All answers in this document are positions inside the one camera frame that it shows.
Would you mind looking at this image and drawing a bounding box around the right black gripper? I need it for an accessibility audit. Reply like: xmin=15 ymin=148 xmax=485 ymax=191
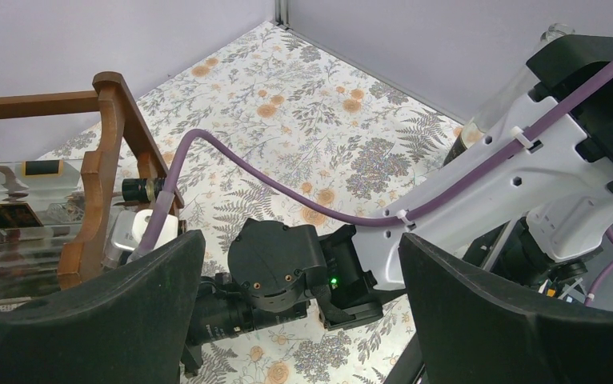
xmin=181 ymin=275 xmax=307 ymax=376

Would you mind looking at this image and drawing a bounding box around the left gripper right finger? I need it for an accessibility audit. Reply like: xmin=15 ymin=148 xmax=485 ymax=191
xmin=399 ymin=233 xmax=613 ymax=383

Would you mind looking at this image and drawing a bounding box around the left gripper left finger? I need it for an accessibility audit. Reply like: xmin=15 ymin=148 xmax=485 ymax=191
xmin=0 ymin=230 xmax=206 ymax=383

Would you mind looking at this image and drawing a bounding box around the clear bottle black cap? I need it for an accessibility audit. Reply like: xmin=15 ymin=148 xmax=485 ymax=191
xmin=0 ymin=158 xmax=167 ymax=234

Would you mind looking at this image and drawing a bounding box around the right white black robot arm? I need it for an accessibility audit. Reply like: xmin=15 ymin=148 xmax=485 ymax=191
xmin=182 ymin=35 xmax=613 ymax=383

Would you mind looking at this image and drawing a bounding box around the brown wooden wine rack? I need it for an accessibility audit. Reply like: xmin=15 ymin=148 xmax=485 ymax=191
xmin=0 ymin=71 xmax=169 ymax=289

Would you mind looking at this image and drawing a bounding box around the clear bottle dark label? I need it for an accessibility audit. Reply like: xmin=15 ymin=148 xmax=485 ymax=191
xmin=443 ymin=23 xmax=575 ymax=166

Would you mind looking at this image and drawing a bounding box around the floral tablecloth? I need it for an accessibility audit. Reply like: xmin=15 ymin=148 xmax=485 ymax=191
xmin=137 ymin=22 xmax=461 ymax=383

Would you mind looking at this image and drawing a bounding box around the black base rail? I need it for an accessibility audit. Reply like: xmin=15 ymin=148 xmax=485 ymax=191
xmin=383 ymin=334 xmax=426 ymax=384

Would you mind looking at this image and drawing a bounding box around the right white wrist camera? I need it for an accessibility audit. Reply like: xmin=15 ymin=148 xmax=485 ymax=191
xmin=102 ymin=209 xmax=187 ymax=270

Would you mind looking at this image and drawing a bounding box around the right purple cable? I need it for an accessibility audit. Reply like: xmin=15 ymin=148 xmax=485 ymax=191
xmin=126 ymin=37 xmax=613 ymax=309

